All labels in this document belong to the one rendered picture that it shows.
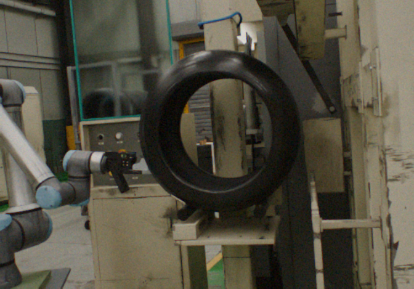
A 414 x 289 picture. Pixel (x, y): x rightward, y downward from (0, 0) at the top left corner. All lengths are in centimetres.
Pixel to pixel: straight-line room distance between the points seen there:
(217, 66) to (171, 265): 129
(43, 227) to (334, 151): 128
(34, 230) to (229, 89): 103
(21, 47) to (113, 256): 1034
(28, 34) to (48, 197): 1121
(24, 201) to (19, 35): 1066
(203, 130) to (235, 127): 966
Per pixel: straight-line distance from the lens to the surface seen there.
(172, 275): 261
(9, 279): 209
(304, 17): 161
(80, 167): 193
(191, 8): 1198
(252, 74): 163
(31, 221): 216
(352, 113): 195
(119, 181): 189
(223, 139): 203
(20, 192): 217
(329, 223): 118
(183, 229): 174
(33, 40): 1303
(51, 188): 184
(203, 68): 166
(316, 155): 194
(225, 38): 204
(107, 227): 266
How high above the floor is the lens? 126
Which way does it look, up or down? 3 degrees down
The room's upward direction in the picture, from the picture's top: 5 degrees counter-clockwise
